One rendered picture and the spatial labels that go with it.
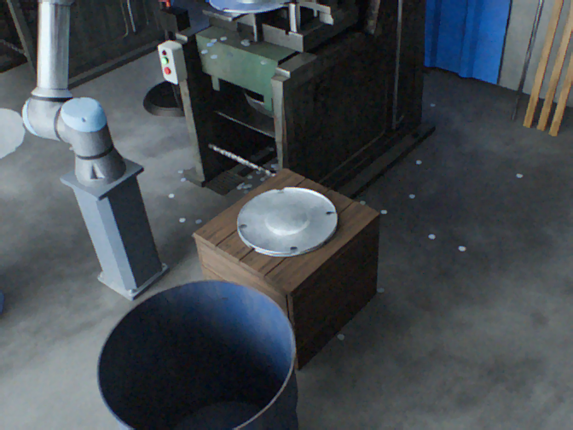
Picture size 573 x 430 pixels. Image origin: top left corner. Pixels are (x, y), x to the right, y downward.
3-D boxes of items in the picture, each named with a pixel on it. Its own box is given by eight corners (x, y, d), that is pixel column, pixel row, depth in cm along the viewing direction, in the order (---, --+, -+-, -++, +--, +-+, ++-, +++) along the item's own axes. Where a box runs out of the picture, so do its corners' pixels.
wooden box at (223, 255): (298, 372, 179) (291, 292, 157) (210, 311, 200) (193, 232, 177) (377, 293, 201) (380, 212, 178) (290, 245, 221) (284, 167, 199)
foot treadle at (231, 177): (224, 205, 224) (222, 194, 221) (205, 195, 230) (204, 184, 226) (324, 134, 256) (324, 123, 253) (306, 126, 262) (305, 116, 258)
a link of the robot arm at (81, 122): (96, 159, 174) (83, 119, 165) (60, 151, 179) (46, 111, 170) (121, 137, 182) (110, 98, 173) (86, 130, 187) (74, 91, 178)
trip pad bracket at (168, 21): (184, 64, 224) (175, 12, 211) (167, 57, 229) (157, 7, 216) (196, 57, 227) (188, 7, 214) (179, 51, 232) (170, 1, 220)
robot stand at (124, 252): (132, 301, 206) (97, 198, 177) (97, 279, 215) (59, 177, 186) (171, 269, 217) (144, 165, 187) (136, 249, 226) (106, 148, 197)
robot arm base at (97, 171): (98, 193, 179) (89, 165, 172) (66, 176, 186) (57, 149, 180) (136, 167, 187) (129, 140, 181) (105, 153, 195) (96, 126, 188)
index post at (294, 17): (296, 31, 194) (294, 2, 188) (288, 30, 196) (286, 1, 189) (301, 29, 195) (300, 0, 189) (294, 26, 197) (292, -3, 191)
